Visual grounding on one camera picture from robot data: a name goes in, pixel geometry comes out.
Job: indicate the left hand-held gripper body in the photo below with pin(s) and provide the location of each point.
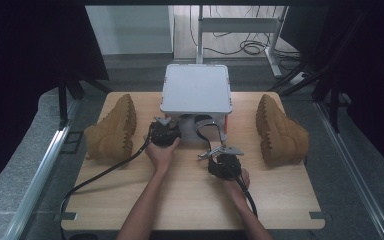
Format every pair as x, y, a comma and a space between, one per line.
163, 133

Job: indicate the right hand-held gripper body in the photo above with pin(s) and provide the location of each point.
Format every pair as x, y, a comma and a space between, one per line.
225, 166

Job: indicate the tan suede boot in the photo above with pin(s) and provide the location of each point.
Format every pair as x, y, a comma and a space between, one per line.
280, 130
113, 130

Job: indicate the person's left hand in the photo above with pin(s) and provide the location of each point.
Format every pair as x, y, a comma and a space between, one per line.
161, 156

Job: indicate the person's right hand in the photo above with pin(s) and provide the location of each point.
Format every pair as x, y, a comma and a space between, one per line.
238, 186

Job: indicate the black metal stand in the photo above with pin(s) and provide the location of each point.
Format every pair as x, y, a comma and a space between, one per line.
62, 100
333, 103

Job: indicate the white panel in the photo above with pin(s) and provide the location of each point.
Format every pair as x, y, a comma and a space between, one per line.
130, 30

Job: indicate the white power strip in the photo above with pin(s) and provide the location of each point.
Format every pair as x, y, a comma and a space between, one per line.
298, 78

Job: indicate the dark curtain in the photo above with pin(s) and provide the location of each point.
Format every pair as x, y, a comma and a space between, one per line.
373, 66
23, 66

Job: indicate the white metal desk frame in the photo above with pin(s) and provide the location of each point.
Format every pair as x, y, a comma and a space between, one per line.
238, 25

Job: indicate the aluminium rail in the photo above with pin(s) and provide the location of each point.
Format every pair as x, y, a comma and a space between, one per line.
356, 173
36, 180

